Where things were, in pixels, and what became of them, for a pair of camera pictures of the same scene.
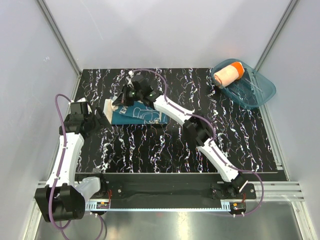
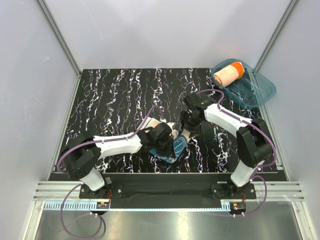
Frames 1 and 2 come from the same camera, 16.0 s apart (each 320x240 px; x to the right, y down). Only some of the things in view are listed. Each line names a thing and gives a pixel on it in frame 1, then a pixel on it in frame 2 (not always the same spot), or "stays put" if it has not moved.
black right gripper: x=122 y=99 → x=194 y=131
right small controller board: x=237 y=207 stays put
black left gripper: x=100 y=123 → x=169 y=151
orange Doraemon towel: x=229 y=74 stays put
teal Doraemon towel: x=138 y=112 → x=180 y=140
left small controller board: x=101 y=205 stays put
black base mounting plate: x=173 y=188 stays put
